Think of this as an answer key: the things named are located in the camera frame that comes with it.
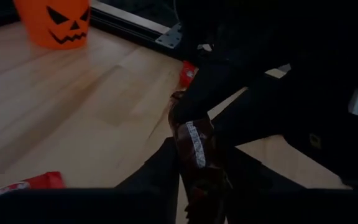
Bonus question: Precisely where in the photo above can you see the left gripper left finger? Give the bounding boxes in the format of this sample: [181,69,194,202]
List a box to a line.
[0,136,181,224]

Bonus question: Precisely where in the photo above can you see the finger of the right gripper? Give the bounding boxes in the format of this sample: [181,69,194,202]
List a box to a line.
[171,58,260,125]
[213,74,295,147]

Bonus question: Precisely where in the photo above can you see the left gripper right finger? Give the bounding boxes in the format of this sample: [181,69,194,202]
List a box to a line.
[224,145,358,224]

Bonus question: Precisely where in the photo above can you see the red KitKat candy bar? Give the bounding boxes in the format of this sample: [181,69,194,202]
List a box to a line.
[178,60,199,90]
[0,170,67,220]

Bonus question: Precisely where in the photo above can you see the orange halloween bucket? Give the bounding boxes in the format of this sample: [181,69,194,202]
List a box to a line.
[12,0,92,50]

